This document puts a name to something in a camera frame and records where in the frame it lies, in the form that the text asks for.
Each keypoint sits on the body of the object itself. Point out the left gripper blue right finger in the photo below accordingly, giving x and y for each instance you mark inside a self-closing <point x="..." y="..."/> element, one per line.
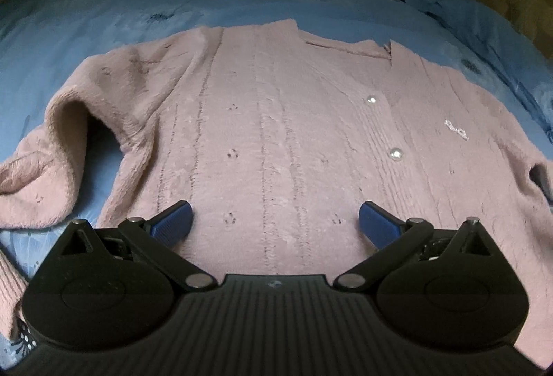
<point x="379" y="226"/>

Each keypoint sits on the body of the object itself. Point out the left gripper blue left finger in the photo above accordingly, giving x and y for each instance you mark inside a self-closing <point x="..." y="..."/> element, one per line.
<point x="172" y="225"/>

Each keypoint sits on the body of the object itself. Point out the pink knitted cardigan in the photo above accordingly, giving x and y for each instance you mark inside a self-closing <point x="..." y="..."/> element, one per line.
<point x="276" y="136"/>

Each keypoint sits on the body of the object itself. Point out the blue dandelion pillow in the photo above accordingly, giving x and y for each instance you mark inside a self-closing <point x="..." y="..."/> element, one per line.
<point x="517" y="62"/>

